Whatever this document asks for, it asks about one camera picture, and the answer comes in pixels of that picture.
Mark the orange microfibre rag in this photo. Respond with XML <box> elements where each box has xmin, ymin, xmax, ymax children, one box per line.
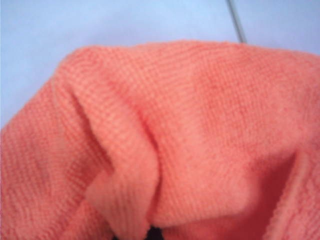
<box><xmin>0</xmin><ymin>38</ymin><xmax>320</xmax><ymax>240</ymax></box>

